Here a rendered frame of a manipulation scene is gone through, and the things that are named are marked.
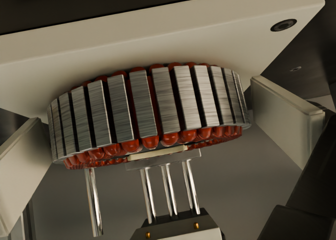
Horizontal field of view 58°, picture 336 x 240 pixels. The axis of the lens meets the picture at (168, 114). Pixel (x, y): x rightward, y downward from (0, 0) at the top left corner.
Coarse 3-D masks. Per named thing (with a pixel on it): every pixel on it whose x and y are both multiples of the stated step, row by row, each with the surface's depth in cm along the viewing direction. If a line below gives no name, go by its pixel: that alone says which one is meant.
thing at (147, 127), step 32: (160, 64) 13; (192, 64) 14; (64, 96) 14; (96, 96) 13; (128, 96) 13; (160, 96) 13; (192, 96) 13; (224, 96) 14; (64, 128) 14; (96, 128) 13; (128, 128) 12; (160, 128) 13; (192, 128) 13; (224, 128) 14; (64, 160) 15; (96, 160) 14; (128, 160) 20
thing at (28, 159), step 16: (32, 128) 17; (16, 144) 15; (32, 144) 16; (48, 144) 19; (0, 160) 13; (16, 160) 14; (32, 160) 16; (48, 160) 18; (0, 176) 13; (16, 176) 14; (32, 176) 16; (0, 192) 13; (16, 192) 14; (32, 192) 15; (0, 208) 12; (16, 208) 14; (0, 224) 12
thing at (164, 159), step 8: (184, 152) 30; (192, 152) 30; (144, 160) 30; (152, 160) 29; (160, 160) 29; (168, 160) 29; (176, 160) 29; (184, 160) 31; (128, 168) 29; (136, 168) 29; (144, 168) 31
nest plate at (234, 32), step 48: (192, 0) 11; (240, 0) 11; (288, 0) 11; (0, 48) 11; (48, 48) 11; (96, 48) 11; (144, 48) 12; (192, 48) 13; (240, 48) 14; (0, 96) 14; (48, 96) 15
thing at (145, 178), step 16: (144, 176) 31; (192, 176) 31; (144, 192) 31; (192, 192) 31; (176, 208) 31; (192, 208) 31; (144, 224) 32; (160, 224) 24; (176, 224) 23; (192, 224) 21; (208, 224) 20
